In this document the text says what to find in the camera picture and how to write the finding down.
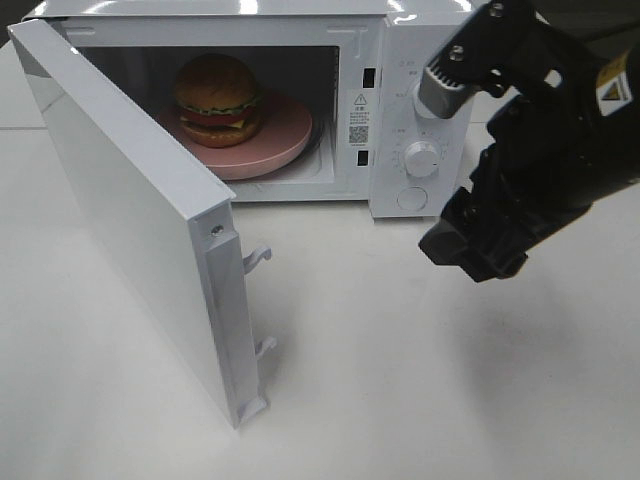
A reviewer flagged white upper power knob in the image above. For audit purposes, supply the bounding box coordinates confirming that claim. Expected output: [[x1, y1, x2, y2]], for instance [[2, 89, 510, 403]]
[[411, 81, 436, 119]]

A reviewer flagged white microwave oven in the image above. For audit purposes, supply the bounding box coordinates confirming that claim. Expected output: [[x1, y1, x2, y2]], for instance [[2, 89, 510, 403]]
[[10, 1, 475, 218]]

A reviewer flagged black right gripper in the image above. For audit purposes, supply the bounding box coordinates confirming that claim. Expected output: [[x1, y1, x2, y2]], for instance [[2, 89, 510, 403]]
[[417, 1, 639, 283]]

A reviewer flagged white warning label sticker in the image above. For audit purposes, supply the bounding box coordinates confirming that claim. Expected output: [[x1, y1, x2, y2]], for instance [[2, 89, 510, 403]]
[[346, 89, 373, 147]]

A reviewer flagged pink round plate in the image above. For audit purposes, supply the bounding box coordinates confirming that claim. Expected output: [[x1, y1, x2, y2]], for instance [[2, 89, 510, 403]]
[[155, 90, 317, 181]]

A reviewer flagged white microwave door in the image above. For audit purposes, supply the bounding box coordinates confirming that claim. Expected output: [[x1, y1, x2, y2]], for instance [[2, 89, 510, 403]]
[[8, 20, 273, 426]]

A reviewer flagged white lower timer knob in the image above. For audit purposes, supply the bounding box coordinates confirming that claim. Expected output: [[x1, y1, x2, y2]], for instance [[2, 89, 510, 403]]
[[403, 141, 441, 178]]

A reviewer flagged burger with lettuce and tomato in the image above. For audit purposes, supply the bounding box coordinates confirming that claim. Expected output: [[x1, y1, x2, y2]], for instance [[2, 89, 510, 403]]
[[173, 53, 262, 148]]

